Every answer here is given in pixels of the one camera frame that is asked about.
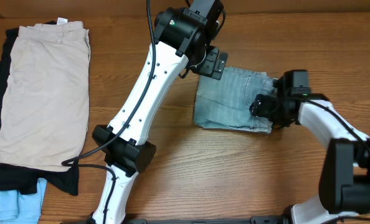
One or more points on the beige folded shorts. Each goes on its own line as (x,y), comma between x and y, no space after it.
(45,108)

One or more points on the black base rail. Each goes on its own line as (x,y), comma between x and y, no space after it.
(197,221)

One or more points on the light blue cloth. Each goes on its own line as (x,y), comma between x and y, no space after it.
(16,208)

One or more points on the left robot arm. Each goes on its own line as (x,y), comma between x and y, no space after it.
(180,43)

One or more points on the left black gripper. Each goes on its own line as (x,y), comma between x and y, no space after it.
(207,68)

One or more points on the black garment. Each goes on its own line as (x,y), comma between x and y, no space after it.
(21,178)

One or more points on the light blue denim shorts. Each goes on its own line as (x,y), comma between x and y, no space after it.
(225,103)

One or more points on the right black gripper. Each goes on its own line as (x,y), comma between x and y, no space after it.
(261,109)

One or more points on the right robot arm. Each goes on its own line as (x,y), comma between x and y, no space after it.
(344,187)

